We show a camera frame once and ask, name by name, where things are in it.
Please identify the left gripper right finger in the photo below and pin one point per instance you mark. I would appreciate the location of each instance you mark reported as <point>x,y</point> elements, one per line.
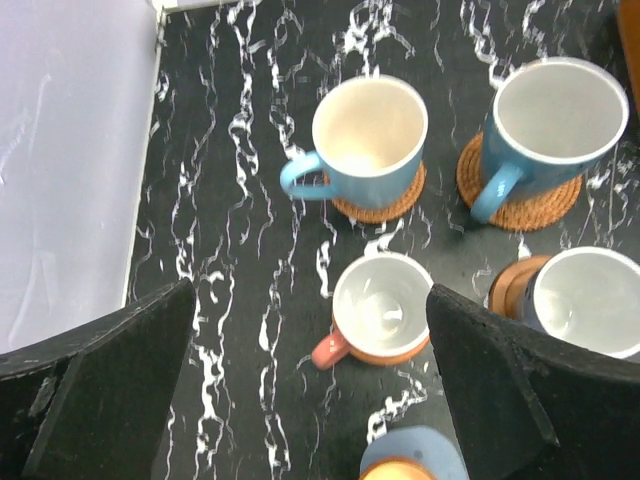
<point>526,405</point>

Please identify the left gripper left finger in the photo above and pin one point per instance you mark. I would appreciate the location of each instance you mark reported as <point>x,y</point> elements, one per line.
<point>92,402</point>

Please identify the blue face coaster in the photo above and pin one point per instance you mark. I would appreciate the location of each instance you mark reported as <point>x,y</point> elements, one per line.
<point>420,444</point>

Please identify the grey mug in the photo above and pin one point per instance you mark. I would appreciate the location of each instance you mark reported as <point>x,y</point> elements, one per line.
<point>549,122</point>
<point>588,297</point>

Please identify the small orange cup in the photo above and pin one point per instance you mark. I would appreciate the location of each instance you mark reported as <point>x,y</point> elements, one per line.
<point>396,469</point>

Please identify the pink mug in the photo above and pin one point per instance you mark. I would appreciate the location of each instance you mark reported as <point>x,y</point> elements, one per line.
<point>378,307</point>

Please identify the woven rattan coaster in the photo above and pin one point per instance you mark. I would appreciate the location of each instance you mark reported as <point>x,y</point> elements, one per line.
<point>516,216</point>
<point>394,211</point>

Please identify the grey mug front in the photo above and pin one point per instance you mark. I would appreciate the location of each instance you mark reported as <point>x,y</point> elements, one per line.
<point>549,122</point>

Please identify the large blue mug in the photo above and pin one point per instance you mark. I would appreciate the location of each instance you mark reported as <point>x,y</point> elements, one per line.
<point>369,135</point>

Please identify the wooden shelf rack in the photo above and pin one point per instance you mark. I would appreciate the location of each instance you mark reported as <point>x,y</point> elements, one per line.
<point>628,21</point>

